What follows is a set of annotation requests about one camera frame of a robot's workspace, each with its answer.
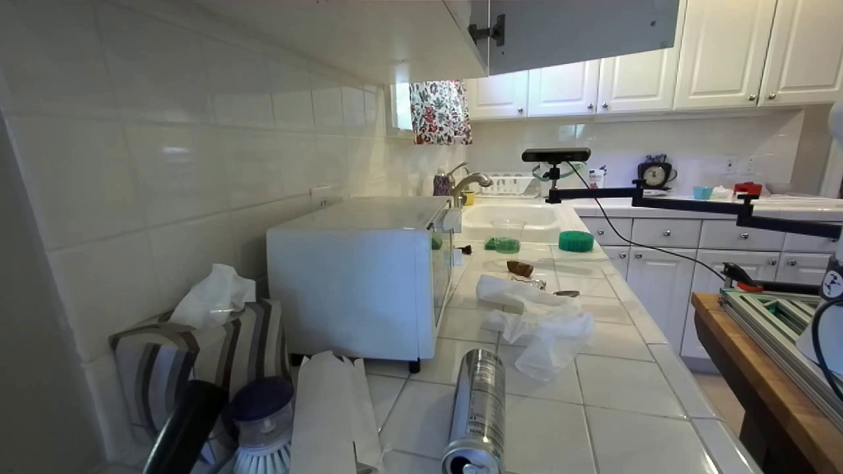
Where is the white cabinet door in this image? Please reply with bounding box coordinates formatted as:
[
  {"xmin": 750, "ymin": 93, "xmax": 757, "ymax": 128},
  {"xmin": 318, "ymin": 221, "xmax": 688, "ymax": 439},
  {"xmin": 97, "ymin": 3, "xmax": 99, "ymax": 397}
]
[{"xmin": 475, "ymin": 0, "xmax": 679, "ymax": 73}]

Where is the white robot base with label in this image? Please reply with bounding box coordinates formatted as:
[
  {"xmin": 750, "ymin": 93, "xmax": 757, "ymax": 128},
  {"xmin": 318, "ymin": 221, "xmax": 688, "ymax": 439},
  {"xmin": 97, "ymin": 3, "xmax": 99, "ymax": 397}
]
[{"xmin": 799, "ymin": 259, "xmax": 843, "ymax": 384}]

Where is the black cabinet hinge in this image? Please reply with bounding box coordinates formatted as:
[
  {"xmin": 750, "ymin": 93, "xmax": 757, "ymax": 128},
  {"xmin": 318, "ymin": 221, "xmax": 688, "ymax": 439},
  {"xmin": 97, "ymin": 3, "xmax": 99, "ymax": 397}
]
[{"xmin": 468, "ymin": 13, "xmax": 505, "ymax": 47}]

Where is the chrome kitchen faucet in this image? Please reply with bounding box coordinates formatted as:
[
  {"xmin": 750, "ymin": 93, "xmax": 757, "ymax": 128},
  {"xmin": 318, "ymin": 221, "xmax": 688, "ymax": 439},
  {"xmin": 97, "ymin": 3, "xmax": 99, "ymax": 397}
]
[{"xmin": 432, "ymin": 161, "xmax": 493, "ymax": 205}]

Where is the white microwave oven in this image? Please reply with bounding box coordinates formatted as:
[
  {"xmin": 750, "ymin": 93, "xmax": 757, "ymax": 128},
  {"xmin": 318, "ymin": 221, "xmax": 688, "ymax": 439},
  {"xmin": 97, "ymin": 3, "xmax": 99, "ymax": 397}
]
[{"xmin": 265, "ymin": 198, "xmax": 454, "ymax": 369}]

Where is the green scrub pad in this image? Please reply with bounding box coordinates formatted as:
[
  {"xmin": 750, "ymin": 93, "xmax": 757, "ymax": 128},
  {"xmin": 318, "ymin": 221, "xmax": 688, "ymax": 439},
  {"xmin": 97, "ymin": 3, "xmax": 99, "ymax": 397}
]
[{"xmin": 485, "ymin": 236, "xmax": 521, "ymax": 252}]

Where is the brown small item on counter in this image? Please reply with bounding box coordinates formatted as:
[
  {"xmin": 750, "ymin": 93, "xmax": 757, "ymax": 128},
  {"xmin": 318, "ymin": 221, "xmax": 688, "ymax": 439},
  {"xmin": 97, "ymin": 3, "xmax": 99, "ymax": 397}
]
[{"xmin": 505, "ymin": 260, "xmax": 535, "ymax": 277}]

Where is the floral curtain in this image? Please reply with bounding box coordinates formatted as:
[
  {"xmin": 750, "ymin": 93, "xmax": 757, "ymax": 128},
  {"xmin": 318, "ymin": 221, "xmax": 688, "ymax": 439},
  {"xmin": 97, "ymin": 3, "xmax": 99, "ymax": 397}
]
[{"xmin": 409, "ymin": 78, "xmax": 472, "ymax": 145}]

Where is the crumpled clear plastic bag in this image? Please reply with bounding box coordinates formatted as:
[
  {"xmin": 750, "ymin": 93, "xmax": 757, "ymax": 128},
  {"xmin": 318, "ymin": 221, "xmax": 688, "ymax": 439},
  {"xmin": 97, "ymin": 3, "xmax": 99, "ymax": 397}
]
[{"xmin": 475, "ymin": 273, "xmax": 595, "ymax": 381}]

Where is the white crumpled tissue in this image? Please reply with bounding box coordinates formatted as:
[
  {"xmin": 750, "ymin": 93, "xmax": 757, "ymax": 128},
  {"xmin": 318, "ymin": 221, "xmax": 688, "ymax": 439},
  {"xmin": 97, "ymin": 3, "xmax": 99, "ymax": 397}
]
[{"xmin": 172, "ymin": 263, "xmax": 256, "ymax": 329}]

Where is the silver metal can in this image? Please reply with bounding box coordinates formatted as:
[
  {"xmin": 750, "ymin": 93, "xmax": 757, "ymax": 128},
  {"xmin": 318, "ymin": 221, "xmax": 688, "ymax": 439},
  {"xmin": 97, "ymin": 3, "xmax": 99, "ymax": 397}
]
[{"xmin": 439, "ymin": 347, "xmax": 505, "ymax": 474}]

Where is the white paper bag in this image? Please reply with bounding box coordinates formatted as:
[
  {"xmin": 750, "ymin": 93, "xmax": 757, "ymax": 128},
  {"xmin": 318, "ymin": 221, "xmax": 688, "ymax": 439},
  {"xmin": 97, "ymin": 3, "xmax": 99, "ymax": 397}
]
[{"xmin": 289, "ymin": 352, "xmax": 384, "ymax": 474}]

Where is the dish brush with dark cap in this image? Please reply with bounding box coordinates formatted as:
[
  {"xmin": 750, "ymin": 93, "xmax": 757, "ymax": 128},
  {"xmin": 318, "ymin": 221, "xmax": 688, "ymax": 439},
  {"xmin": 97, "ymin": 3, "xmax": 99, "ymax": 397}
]
[{"xmin": 219, "ymin": 376, "xmax": 293, "ymax": 474}]

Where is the black alarm clock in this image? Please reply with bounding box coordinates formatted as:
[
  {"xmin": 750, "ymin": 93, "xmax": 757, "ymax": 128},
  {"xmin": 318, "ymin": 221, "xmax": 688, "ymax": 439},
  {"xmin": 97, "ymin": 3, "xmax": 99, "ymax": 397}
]
[{"xmin": 638, "ymin": 155, "xmax": 677, "ymax": 189}]

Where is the blue small cup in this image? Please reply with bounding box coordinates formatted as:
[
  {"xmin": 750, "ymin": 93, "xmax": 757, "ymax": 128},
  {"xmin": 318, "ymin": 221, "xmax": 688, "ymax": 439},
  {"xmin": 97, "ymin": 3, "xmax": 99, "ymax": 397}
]
[{"xmin": 693, "ymin": 188, "xmax": 713, "ymax": 201}]

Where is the red small object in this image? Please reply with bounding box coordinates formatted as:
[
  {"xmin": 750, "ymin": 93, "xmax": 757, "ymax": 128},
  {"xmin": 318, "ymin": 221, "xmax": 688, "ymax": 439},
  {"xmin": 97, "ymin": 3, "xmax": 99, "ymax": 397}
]
[{"xmin": 733, "ymin": 181, "xmax": 764, "ymax": 198}]

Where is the green framed tray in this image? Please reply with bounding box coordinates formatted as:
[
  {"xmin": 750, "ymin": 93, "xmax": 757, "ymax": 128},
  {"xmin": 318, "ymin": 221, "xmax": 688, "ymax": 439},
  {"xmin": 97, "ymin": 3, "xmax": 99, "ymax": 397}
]
[{"xmin": 718, "ymin": 289, "xmax": 843, "ymax": 415}]

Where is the wooden table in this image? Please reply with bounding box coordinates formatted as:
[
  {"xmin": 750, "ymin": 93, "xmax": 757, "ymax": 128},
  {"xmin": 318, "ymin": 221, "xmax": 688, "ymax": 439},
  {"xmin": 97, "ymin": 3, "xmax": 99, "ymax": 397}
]
[{"xmin": 689, "ymin": 292, "xmax": 843, "ymax": 474}]

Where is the black camera on boom arm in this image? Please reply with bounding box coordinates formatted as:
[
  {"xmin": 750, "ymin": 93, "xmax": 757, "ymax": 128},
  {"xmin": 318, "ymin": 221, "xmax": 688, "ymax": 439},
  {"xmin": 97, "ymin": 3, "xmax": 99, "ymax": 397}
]
[{"xmin": 521, "ymin": 147, "xmax": 591, "ymax": 181}]

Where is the black cable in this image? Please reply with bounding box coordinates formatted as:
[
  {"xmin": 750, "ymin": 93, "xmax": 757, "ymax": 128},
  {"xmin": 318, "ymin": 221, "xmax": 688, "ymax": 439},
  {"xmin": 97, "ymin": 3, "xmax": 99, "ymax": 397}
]
[{"xmin": 563, "ymin": 161, "xmax": 735, "ymax": 286}]

